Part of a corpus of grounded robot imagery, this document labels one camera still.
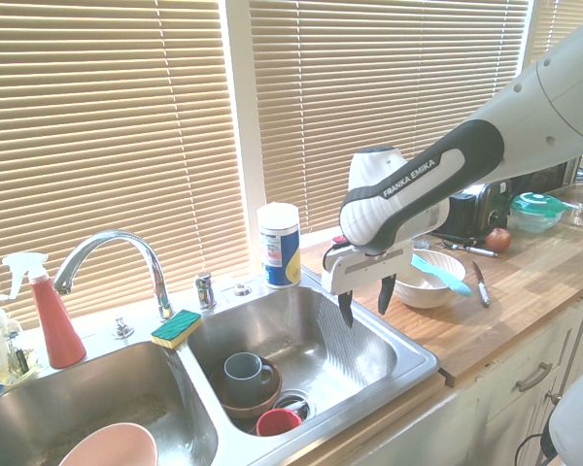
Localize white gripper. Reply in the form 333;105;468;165
320;240;415;328

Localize stainless steel double sink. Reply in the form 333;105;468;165
0;264;441;466

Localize kitchen knife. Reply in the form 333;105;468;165
471;260;492;308

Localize sink drain strainer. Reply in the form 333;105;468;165
273;390;317;421

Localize chrome sink sprayer knob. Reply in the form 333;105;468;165
112;315;135;340

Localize large white bowl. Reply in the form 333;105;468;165
393;250;466;310

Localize teal spatula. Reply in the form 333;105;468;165
410;254;473;298

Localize disinfecting wipes canister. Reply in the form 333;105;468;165
256;202;302;290

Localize grey ceramic mug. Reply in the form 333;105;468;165
223;351;276;407

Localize black toaster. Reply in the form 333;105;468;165
447;180;514;242

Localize red apple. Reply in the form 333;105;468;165
485;226;512;252

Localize red cup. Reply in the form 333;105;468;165
256;408;303;437

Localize brown wooden bowl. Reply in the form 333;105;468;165
209;358;284;421

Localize white base cabinet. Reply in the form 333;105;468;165
315;281;583;466

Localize green and yellow sponge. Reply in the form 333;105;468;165
150;309;204;350

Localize green lid food containers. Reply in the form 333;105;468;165
508;192;567;234

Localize beige window blind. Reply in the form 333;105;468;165
0;0;252;332
247;0;532;235
529;0;583;64

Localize black countertop appliance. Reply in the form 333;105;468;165
512;157;582;196

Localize chrome gooseneck faucet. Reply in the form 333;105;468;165
51;229;177;322

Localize clear glass dish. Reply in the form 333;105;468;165
546;183;583;228

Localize pink bowl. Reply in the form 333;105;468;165
57;421;160;466

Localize red spray bottle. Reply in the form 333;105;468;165
1;251;87;370

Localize clear soap pump bottle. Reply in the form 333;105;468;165
0;293;19;385

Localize silver handled utensil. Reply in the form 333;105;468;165
449;242;499;258

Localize chrome faucet handle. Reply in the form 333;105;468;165
194;272;219;311

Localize metal cabinet pull handle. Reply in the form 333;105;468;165
515;361;554;393

